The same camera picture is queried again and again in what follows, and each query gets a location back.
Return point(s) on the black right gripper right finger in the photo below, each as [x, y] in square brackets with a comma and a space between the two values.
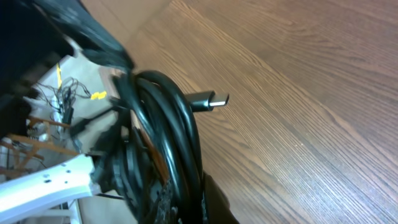
[215, 207]

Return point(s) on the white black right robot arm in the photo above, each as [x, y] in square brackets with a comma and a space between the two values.
[150, 155]

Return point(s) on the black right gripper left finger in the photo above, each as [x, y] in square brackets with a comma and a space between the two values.
[96, 43]

